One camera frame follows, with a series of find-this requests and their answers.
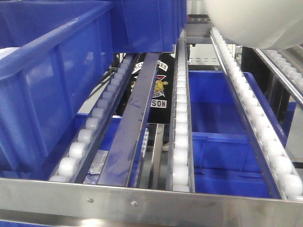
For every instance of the blue crate upper rear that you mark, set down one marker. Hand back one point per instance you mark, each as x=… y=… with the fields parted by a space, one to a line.
x=147 y=25

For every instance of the far right roller track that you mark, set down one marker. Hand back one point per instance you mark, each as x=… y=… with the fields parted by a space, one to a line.
x=287 y=66

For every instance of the middle white roller track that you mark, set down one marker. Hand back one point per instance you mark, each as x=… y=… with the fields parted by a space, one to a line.
x=180 y=169

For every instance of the left white roller track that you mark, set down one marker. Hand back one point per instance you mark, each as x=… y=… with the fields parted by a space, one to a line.
x=93 y=126

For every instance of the blue crate on rollers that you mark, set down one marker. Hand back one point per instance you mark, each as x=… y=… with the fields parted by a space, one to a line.
x=61 y=49

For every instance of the steel divider rail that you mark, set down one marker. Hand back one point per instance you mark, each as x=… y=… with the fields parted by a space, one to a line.
x=118 y=165

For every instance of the white roller track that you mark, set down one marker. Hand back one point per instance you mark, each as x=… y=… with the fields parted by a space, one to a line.
x=93 y=126
x=180 y=169
x=277 y=168

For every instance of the right white roller track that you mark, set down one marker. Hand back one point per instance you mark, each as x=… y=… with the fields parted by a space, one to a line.
x=277 y=168

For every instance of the steel front shelf beam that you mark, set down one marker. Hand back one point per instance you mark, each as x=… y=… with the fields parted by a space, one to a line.
x=81 y=205

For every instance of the blue crate lower shelf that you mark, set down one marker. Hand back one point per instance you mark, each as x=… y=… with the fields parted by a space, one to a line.
x=227 y=160

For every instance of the person in black shirt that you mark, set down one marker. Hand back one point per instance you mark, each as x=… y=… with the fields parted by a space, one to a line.
x=160 y=110

